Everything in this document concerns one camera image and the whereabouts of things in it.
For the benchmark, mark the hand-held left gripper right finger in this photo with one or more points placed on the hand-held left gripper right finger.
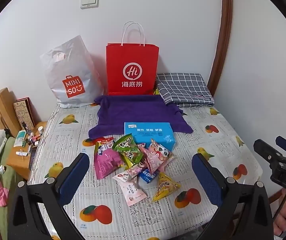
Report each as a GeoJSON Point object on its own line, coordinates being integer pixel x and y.
{"type": "Point", "coordinates": [207, 180]}

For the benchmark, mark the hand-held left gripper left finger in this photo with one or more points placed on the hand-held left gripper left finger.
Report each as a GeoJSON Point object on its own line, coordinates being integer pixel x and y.
{"type": "Point", "coordinates": [74, 177]}

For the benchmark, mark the green snack packet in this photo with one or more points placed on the green snack packet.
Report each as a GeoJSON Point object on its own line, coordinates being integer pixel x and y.
{"type": "Point", "coordinates": [128, 151]}

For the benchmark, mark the small blue snack packet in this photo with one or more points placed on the small blue snack packet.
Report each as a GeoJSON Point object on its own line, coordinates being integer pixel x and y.
{"type": "Point", "coordinates": [148, 178]}

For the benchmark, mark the white light switch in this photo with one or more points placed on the white light switch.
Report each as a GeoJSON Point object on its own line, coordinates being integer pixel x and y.
{"type": "Point", "coordinates": [89, 1]}

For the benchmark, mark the fruit print table cover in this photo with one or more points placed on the fruit print table cover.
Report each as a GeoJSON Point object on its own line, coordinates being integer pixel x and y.
{"type": "Point", "coordinates": [65, 135]}

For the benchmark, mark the small yellow packet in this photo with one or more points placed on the small yellow packet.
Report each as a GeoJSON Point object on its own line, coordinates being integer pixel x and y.
{"type": "Point", "coordinates": [156, 91]}

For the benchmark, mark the red snack packet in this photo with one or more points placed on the red snack packet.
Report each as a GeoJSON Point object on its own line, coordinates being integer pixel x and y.
{"type": "Point", "coordinates": [105, 142]}

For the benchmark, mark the blue tissue pack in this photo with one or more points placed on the blue tissue pack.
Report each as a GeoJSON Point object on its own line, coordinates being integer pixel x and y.
{"type": "Point", "coordinates": [148, 133]}

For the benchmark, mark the yellow triangular snack packet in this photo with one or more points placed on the yellow triangular snack packet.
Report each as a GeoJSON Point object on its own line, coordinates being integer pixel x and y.
{"type": "Point", "coordinates": [165, 187]}

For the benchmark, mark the small white tube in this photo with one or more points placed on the small white tube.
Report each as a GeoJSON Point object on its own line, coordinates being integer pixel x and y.
{"type": "Point", "coordinates": [23, 153]}

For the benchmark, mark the white plastic shopping bag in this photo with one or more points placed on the white plastic shopping bag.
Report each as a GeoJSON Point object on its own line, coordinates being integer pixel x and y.
{"type": "Point", "coordinates": [68, 67]}

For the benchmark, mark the small pink white packet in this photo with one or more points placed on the small pink white packet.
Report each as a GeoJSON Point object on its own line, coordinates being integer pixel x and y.
{"type": "Point", "coordinates": [133, 193]}

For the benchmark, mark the brown wooden door frame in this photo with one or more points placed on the brown wooden door frame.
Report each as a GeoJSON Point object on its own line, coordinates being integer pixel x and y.
{"type": "Point", "coordinates": [224, 30]}

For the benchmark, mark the small white bottle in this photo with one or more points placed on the small white bottle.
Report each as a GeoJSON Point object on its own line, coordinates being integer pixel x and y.
{"type": "Point", "coordinates": [41, 129]}

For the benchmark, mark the large pink snack packet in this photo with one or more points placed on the large pink snack packet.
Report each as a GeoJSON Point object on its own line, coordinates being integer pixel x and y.
{"type": "Point", "coordinates": [106, 161]}

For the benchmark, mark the green white tube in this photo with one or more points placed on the green white tube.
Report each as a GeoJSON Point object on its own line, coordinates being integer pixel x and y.
{"type": "Point", "coordinates": [20, 138]}

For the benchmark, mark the person's right hand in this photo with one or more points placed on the person's right hand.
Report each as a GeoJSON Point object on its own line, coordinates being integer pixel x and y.
{"type": "Point", "coordinates": [284, 213]}

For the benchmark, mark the grey plaid folded cloth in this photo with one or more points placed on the grey plaid folded cloth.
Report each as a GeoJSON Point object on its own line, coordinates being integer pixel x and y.
{"type": "Point", "coordinates": [182, 87]}

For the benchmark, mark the red paper bag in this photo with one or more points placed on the red paper bag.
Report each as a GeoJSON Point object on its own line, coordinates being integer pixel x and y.
{"type": "Point", "coordinates": [133, 60]}

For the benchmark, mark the wooden nightstand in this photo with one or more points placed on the wooden nightstand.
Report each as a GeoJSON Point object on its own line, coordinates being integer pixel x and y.
{"type": "Point", "coordinates": [18, 165]}

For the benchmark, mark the purple towel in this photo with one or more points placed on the purple towel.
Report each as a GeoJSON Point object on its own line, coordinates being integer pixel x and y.
{"type": "Point", "coordinates": [138, 110]}

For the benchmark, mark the pink bear candy packet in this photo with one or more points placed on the pink bear candy packet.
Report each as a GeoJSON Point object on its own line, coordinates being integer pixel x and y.
{"type": "Point", "coordinates": [129, 173]}

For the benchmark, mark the pink panda snack packet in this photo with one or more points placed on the pink panda snack packet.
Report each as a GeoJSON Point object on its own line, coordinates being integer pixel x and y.
{"type": "Point", "coordinates": [159, 155]}

